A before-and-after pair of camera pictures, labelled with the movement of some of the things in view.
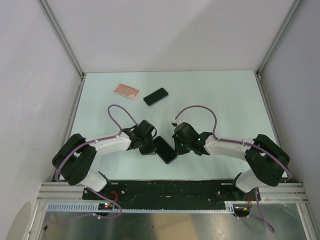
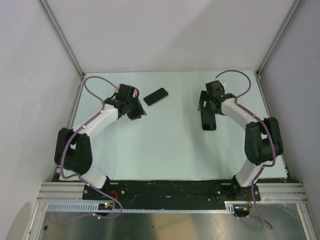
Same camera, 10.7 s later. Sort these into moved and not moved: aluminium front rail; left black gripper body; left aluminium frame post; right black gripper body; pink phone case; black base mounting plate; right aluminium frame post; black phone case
Moved: right black gripper body; left black gripper body; black phone case
Not moved: right aluminium frame post; pink phone case; black base mounting plate; aluminium front rail; left aluminium frame post
